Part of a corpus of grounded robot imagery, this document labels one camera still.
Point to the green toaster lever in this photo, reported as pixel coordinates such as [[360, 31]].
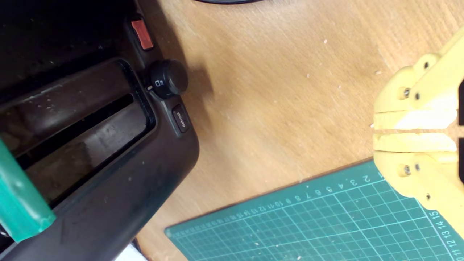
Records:
[[18, 203]]

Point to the black plate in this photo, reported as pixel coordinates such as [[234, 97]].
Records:
[[228, 1]]

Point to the black two-slot toaster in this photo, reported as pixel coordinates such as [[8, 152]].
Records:
[[108, 203]]

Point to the green cutting mat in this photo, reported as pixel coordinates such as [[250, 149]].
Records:
[[308, 224]]

